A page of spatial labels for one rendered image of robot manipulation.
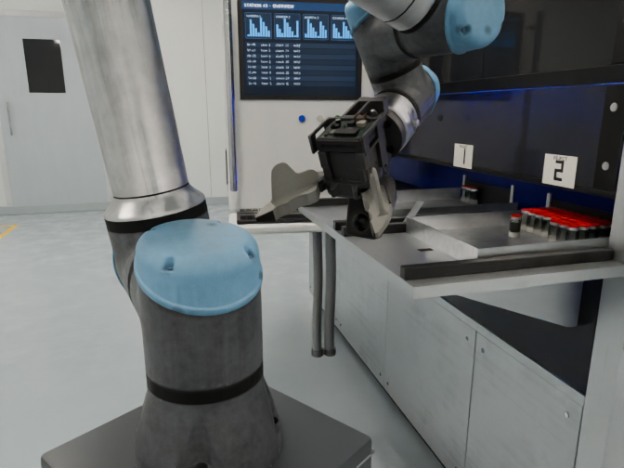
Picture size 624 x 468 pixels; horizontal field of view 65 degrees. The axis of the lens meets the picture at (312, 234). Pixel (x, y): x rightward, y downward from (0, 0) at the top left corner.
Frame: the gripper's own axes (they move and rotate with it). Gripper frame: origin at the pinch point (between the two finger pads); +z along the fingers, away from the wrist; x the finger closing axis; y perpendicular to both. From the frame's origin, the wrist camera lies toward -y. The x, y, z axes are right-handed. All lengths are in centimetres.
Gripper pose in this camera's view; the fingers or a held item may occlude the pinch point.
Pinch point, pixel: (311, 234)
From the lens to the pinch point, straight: 53.0
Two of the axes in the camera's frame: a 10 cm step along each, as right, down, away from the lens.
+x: 8.5, 1.2, -5.1
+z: -4.7, 5.9, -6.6
